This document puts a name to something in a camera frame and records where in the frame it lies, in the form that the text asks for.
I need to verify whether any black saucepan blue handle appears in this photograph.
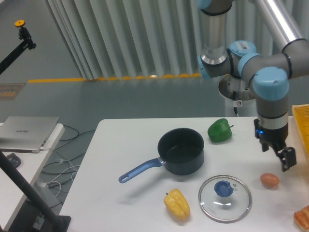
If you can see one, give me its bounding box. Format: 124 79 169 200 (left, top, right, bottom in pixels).
118 128 204 184

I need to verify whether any yellow wicker basket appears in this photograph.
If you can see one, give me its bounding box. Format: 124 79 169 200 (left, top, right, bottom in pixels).
292 104 309 159

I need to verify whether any black cable on floor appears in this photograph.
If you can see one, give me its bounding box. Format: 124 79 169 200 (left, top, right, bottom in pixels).
41 124 97 208

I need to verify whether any glass lid blue knob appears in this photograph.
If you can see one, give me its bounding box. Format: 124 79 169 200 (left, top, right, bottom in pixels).
198 175 253 223

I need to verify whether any green bell pepper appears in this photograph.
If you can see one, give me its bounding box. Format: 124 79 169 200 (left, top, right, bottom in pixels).
207 118 234 143

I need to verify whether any orange toy bread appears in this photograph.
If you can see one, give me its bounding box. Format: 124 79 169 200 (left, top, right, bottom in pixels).
294 205 309 232

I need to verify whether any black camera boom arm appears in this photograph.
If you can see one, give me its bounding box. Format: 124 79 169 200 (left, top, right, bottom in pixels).
0 19 37 74

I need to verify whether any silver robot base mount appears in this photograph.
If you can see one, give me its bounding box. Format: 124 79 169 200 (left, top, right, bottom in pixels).
218 75 257 117

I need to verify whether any white side desk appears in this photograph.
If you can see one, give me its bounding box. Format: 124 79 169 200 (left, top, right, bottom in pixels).
0 123 65 225

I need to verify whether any white corrugated curtain panel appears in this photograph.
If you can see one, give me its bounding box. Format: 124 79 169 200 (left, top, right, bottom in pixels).
48 0 309 80

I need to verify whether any silver laptop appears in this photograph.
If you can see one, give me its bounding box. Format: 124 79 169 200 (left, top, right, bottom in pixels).
0 116 59 153

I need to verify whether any yellow bell pepper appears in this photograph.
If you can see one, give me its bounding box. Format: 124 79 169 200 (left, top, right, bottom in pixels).
164 188 191 221

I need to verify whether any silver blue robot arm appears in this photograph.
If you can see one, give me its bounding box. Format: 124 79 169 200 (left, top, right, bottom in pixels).
197 0 309 171

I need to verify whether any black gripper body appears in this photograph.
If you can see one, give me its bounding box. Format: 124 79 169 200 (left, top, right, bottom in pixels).
254 118 288 149

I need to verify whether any black tripod pole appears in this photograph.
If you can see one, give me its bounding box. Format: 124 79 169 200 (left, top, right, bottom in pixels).
0 151 71 232

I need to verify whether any brown egg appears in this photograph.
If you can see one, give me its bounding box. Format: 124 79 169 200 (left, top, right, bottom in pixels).
260 173 280 189

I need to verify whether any white cable on floor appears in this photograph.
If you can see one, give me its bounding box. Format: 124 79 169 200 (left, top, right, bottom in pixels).
45 158 80 194

